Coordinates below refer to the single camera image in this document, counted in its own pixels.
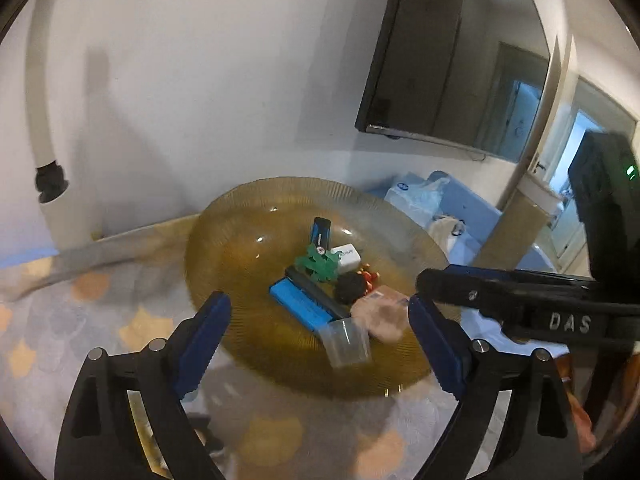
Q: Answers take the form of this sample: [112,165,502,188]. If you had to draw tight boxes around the pink soap-like block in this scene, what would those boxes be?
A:
[350,285,409,344]

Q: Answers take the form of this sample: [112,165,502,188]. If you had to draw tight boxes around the tan cylinder container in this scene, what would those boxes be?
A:
[472,172,562,270]

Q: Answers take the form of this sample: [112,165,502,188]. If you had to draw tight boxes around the white plastic bag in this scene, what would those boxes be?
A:
[384,174,465,256]

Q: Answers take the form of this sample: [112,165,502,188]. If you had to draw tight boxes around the small orange red beads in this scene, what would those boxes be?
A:
[357,268,380,295]

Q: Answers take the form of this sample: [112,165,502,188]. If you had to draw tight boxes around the patterned fan-motif table mat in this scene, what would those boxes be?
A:
[1,217,456,479]

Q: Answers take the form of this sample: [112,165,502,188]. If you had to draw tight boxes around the black round object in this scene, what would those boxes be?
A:
[333,271,369,306]

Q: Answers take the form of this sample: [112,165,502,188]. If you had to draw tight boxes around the white eraser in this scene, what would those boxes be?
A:
[330,244,361,274]

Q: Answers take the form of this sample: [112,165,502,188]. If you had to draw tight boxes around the clear plastic cup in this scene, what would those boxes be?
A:
[318,318,371,368]

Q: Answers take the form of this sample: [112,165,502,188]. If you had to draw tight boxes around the black stick in bowl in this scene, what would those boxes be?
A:
[285,266,350,320]

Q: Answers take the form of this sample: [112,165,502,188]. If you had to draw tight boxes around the green toy in bowl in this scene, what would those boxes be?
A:
[294,245,340,283]

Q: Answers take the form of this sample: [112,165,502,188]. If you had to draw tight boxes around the blue black usb drive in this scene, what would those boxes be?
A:
[310,217,332,252]

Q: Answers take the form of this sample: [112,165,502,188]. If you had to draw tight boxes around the blue rectangular box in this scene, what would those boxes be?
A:
[269,278,334,333]

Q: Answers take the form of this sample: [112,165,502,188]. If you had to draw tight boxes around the white lamp pole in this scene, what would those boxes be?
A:
[25,0,92,252]

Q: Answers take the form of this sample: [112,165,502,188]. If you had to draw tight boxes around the amber ribbed glass bowl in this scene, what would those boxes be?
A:
[183,175,452,402]

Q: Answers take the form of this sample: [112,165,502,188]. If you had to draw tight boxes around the white door frame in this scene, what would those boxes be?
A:
[508,34,640,281]

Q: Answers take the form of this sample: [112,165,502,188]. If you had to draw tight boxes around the black wall television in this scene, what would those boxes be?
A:
[356,0,550,162]

